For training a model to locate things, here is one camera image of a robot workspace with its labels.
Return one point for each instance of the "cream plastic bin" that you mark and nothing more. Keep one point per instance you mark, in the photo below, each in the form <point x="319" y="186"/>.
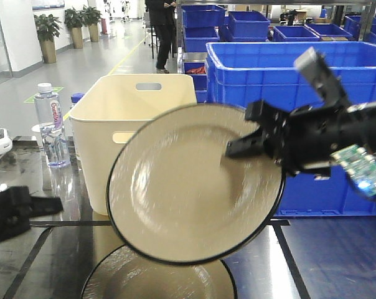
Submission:
<point x="111" y="111"/>

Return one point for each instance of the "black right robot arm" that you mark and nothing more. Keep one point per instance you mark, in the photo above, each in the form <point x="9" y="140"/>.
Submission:
<point x="366" y="115"/>

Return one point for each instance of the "large blue crate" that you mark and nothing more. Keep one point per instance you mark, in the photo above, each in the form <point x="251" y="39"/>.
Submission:
<point x="240" y="73"/>
<point x="303" y="196"/>

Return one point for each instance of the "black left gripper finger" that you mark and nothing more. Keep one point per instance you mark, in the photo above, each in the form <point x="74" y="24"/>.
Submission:
<point x="45" y="206"/>

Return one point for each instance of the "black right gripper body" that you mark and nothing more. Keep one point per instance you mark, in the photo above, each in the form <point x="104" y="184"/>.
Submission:
<point x="301" y="141"/>

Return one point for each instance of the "beige plate with black rim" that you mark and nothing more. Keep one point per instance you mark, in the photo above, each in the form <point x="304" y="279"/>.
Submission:
<point x="174" y="197"/>

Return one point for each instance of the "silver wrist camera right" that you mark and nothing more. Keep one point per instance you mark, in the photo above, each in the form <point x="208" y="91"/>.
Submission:
<point x="313" y="67"/>

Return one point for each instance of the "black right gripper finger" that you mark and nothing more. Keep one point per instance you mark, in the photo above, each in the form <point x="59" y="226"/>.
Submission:
<point x="247" y="146"/>

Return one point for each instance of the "person in black clothes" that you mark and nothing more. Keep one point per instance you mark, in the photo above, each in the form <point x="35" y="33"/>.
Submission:
<point x="161" y="14"/>

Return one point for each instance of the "green circuit board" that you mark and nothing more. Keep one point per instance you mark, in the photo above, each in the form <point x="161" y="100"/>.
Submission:
<point x="359" y="166"/>

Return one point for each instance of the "blue capped bottle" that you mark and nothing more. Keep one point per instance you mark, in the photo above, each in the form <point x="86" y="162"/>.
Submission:
<point x="75" y="98"/>

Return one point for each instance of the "clear water bottle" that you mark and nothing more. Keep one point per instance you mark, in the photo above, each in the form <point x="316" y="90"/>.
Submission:
<point x="51" y="126"/>

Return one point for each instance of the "potted plant gold pot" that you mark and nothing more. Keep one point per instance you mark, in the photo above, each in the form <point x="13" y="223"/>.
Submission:
<point x="47" y="27"/>

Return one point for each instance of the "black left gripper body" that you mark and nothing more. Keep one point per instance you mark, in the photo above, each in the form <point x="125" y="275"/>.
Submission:
<point x="14" y="212"/>

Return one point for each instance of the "small blue crate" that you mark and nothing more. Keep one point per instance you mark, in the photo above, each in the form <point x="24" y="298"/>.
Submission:
<point x="247" y="26"/>

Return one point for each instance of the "large blue crate lower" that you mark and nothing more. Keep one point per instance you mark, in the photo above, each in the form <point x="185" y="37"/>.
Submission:
<point x="303" y="196"/>

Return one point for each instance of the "large blue crate upper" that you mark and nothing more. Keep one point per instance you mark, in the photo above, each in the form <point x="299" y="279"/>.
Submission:
<point x="240" y="73"/>

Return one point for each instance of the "white paper cup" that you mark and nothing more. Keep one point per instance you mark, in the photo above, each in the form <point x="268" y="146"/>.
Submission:
<point x="38" y="136"/>

